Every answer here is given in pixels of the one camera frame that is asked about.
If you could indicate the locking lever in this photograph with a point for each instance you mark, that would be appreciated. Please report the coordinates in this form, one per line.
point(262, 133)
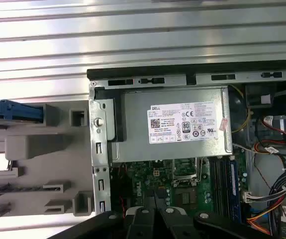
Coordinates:
point(202, 166)

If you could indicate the gold chipset heatsink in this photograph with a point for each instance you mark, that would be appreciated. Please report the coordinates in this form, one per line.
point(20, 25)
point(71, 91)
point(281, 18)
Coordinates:
point(187, 198)

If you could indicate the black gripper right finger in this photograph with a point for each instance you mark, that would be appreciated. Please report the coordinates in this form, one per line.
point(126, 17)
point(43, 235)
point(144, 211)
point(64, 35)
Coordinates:
point(175, 226)

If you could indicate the black open PC case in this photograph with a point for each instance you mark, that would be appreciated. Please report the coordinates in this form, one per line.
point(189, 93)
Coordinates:
point(100, 149)

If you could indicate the grey parts rack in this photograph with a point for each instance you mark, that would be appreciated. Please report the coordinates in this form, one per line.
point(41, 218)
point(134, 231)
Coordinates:
point(53, 159)

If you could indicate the CPU socket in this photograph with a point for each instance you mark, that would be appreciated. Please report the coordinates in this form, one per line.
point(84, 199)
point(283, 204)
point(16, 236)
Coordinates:
point(185, 169)

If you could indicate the grey power supply unit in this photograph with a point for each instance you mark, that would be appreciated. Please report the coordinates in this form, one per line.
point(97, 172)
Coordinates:
point(172, 149)

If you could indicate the black RAM slot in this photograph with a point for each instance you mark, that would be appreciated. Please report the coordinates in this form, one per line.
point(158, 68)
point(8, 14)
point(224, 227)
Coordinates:
point(213, 189)
point(225, 189)
point(219, 189)

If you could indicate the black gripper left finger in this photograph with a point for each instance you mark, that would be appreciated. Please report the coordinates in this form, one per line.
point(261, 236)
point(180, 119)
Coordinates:
point(140, 224)

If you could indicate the dark loose RAM stick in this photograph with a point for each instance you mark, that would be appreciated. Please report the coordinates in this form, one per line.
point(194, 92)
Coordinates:
point(13, 187)

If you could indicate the blue installed RAM stick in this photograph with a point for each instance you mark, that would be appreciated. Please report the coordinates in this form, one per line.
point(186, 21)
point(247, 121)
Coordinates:
point(233, 189)

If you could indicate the hard disk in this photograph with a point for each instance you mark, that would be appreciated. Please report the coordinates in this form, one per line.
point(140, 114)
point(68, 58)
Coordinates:
point(16, 110)

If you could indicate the green motherboard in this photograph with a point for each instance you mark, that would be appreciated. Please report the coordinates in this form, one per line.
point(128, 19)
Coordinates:
point(142, 174)

